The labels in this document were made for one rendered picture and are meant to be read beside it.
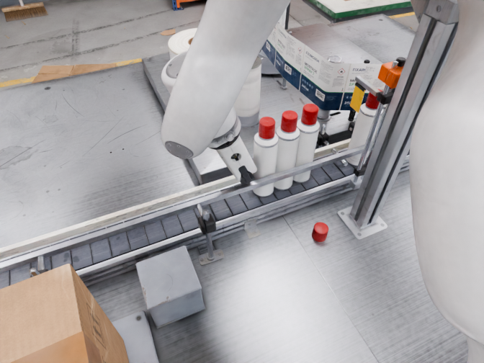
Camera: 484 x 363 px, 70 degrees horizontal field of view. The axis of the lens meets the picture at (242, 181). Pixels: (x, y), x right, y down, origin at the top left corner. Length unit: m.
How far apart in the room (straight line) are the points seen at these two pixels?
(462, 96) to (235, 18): 0.27
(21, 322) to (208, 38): 0.39
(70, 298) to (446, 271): 0.38
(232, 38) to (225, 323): 0.51
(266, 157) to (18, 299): 0.49
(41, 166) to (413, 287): 0.98
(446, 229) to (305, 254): 0.59
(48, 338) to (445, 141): 0.41
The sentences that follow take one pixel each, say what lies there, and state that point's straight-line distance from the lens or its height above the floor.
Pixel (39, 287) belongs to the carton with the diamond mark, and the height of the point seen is 1.12.
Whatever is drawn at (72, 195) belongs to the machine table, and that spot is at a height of 0.83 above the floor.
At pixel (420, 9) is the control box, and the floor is 1.31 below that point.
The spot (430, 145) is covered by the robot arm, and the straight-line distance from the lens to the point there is 0.23.
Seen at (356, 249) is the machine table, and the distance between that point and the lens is 0.84.
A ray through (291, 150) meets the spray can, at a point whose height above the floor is 1.01.
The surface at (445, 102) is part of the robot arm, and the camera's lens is 0.24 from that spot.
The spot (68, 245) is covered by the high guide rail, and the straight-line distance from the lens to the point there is 0.72.
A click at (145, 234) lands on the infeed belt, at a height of 0.88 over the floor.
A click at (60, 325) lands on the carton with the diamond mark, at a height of 1.12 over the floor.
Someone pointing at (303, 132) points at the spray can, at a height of 1.04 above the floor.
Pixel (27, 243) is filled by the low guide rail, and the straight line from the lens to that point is 0.83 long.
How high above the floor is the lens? 1.51
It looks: 47 degrees down
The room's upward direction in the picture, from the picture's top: straight up
